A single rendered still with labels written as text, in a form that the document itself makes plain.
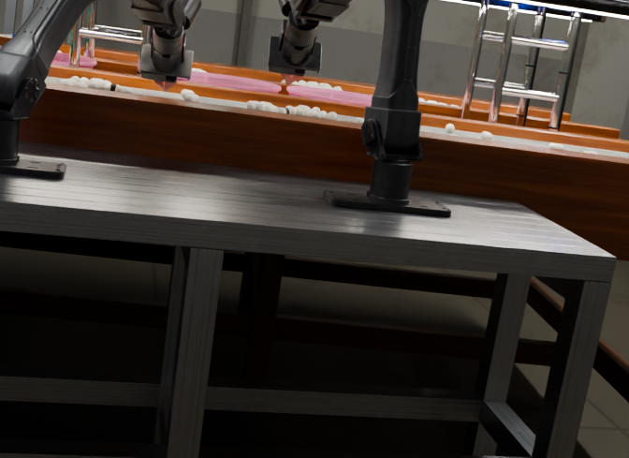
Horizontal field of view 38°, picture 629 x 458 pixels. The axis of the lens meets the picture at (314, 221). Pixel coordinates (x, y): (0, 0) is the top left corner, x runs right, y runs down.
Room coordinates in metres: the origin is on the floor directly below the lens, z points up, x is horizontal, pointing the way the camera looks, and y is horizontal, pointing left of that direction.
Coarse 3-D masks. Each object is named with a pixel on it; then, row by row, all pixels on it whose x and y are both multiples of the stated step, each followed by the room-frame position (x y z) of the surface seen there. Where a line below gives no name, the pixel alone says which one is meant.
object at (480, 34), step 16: (480, 0) 2.39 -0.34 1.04; (480, 16) 2.38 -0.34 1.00; (544, 16) 2.40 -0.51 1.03; (480, 32) 2.38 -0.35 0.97; (480, 48) 2.38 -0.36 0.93; (528, 64) 2.40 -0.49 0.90; (480, 80) 2.39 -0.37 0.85; (528, 80) 2.40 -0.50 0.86; (464, 96) 2.38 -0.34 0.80; (464, 112) 2.38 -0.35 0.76
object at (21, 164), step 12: (0, 120) 1.27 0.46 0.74; (12, 120) 1.28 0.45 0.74; (0, 132) 1.26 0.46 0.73; (12, 132) 1.28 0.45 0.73; (0, 144) 1.26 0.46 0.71; (12, 144) 1.28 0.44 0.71; (0, 156) 1.26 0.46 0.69; (12, 156) 1.28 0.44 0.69; (0, 168) 1.26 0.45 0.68; (12, 168) 1.26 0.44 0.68; (24, 168) 1.27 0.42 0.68; (36, 168) 1.29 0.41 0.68; (48, 168) 1.29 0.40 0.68; (60, 168) 1.31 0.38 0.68
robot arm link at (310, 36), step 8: (288, 8) 1.72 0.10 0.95; (288, 16) 1.69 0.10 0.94; (288, 24) 1.69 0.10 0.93; (296, 24) 1.68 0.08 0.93; (304, 24) 1.68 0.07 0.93; (312, 24) 1.68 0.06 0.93; (288, 32) 1.70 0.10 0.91; (296, 32) 1.68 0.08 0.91; (304, 32) 1.68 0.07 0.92; (312, 32) 1.69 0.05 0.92; (288, 40) 1.71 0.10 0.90; (296, 40) 1.70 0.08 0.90; (304, 40) 1.70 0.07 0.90; (312, 40) 1.71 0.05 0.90
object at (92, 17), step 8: (96, 0) 2.25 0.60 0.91; (88, 8) 2.25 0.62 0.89; (96, 8) 2.25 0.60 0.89; (88, 16) 2.25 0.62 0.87; (96, 16) 2.26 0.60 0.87; (88, 24) 2.25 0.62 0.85; (120, 32) 2.26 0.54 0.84; (128, 32) 2.26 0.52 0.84; (136, 32) 2.26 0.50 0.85; (88, 40) 2.25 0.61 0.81; (88, 48) 2.25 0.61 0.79; (88, 56) 2.25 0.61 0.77
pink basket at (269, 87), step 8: (192, 72) 2.27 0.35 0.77; (200, 72) 2.29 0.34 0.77; (184, 80) 2.08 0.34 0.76; (192, 80) 2.07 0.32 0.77; (200, 80) 2.28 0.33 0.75; (216, 80) 2.30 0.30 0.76; (232, 80) 2.31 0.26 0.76; (240, 80) 2.31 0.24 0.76; (248, 80) 2.31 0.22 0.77; (256, 80) 2.30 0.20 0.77; (240, 88) 2.06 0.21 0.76; (248, 88) 2.07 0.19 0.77; (256, 88) 2.08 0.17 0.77; (264, 88) 2.10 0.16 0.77; (272, 88) 2.13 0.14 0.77; (280, 88) 2.17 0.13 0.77
